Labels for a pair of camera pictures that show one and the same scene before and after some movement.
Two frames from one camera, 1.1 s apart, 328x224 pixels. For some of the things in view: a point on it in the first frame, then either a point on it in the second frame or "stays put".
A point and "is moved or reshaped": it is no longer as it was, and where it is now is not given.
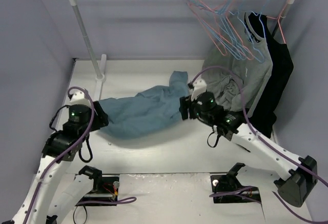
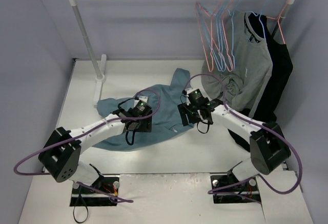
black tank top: x=265 y=117 stays put
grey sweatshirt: x=238 y=70 stays put
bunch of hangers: x=221 y=20 → x=218 y=38
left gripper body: x=101 y=116 → x=143 y=125
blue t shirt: x=141 y=115 is moved or reshaped
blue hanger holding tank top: x=259 y=15 stays put
